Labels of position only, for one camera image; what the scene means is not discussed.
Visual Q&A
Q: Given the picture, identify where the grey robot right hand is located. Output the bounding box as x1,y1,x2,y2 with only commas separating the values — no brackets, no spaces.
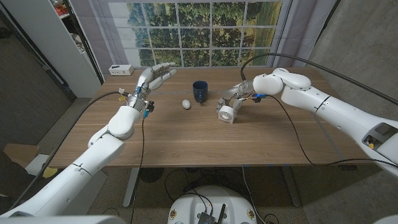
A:
216,80,259,119

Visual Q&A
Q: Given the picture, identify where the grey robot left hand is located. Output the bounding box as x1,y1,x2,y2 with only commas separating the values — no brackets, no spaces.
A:
126,62,178,111

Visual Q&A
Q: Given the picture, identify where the white mechanical kitchen timer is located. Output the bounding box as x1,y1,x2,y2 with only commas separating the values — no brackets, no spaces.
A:
217,105,236,124

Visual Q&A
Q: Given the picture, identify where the dark blue ceramic mug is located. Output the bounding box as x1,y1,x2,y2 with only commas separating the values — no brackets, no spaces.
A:
192,80,209,104

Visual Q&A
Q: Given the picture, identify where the white power strip box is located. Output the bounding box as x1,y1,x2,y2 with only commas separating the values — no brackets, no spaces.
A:
108,64,135,77

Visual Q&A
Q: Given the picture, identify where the printed window scene backdrop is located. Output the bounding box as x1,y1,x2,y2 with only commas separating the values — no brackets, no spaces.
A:
70,0,338,70

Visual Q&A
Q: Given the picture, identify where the round black floor fan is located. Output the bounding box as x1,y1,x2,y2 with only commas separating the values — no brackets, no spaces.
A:
138,167,165,184

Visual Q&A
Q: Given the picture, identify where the white table leg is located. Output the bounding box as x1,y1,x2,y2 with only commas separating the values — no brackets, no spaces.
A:
280,166,302,208
123,167,141,208

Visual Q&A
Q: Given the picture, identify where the white cabinet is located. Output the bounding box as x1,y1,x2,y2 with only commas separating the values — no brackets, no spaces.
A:
0,0,104,99

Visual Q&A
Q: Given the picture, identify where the black antenna on torso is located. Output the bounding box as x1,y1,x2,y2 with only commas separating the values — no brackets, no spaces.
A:
217,203,227,224

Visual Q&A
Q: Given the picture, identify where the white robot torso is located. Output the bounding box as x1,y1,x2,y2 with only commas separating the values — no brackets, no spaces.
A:
167,185,258,224

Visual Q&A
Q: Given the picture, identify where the brown cardboard box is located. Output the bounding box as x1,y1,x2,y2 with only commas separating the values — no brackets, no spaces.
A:
2,142,42,169

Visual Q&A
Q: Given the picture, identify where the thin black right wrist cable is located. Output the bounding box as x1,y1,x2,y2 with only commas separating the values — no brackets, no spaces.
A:
268,94,398,169

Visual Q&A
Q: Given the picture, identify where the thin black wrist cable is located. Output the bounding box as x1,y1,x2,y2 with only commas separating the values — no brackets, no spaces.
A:
129,116,147,224
268,94,398,169

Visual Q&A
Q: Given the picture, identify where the thin black left wrist cable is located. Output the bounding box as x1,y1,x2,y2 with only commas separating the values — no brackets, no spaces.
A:
129,116,147,224

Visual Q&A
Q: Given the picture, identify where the white floor cable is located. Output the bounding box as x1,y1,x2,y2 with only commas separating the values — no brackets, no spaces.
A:
241,166,259,224

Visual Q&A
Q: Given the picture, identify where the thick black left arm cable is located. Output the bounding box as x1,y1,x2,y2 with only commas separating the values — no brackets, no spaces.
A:
11,90,130,211

